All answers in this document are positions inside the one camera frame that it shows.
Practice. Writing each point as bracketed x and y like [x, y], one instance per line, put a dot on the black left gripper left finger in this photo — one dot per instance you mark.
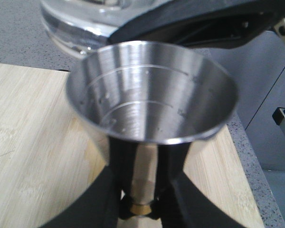
[108, 198]

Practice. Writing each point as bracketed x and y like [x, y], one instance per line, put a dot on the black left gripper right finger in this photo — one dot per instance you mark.
[181, 204]

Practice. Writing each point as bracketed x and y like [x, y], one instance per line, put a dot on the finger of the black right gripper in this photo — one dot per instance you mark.
[203, 23]

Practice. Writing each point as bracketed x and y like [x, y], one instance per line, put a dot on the steel double jigger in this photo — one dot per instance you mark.
[151, 94]

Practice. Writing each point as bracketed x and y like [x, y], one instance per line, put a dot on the clear glass beaker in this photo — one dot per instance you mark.
[79, 27]

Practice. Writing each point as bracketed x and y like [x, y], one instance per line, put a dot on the light wooden cutting board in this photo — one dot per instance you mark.
[47, 160]

